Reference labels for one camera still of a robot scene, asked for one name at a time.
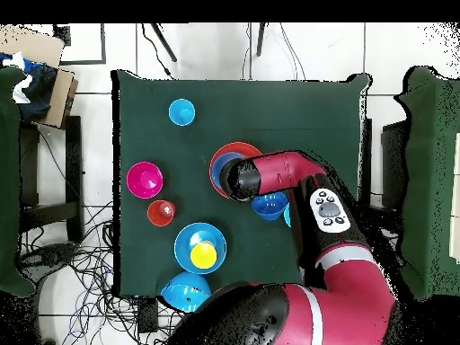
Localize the blue flat-bottomed ringed bowl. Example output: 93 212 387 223
210 151 246 190

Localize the large orange plastic bowl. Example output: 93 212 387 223
208 141 264 199

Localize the yellow plastic cup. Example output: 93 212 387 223
190 242 218 270

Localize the large blue plastic bowl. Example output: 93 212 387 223
160 270 212 313
173 222 228 275

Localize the dark blue plastic bowl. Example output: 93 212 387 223
251 190 289 222

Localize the orange plastic cup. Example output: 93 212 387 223
146 199 177 228

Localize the dark green tablecloth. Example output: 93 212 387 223
111 69 371 301

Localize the pink plastic bowl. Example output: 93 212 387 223
126 161 164 199

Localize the light blue plastic cup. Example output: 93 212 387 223
167 98 197 128

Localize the black floor power box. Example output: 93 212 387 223
137 297 160 334

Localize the black tripod leg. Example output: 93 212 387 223
150 22 178 63
255 22 266 58

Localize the brown cardboard box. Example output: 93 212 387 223
0 26 79 128

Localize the black equipment base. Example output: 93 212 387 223
17 242 78 278

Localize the green cloth side table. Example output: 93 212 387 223
394 66 460 303
0 66 37 297

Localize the blue and white cloth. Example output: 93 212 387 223
0 51 58 123

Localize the black stool frame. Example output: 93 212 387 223
19 114 84 245

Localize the black cable tangle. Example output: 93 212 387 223
21 200 184 345

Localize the black floor frame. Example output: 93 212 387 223
53 22 107 66

